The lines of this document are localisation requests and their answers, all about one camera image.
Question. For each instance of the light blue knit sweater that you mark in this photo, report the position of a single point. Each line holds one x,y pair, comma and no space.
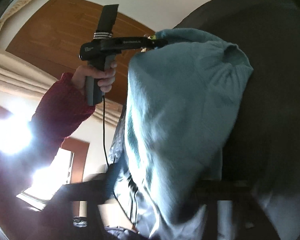
182,103

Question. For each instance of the dark red sleeve forearm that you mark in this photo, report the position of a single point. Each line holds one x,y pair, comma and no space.
60,112

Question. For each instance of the person's left hand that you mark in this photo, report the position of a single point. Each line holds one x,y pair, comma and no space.
105,79

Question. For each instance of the brown wooden wardrobe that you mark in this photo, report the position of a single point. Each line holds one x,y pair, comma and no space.
52,37

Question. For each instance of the beige curtain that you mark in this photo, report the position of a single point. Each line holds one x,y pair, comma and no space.
22,85

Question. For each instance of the green toy keychain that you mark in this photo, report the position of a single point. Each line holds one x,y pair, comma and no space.
152,38

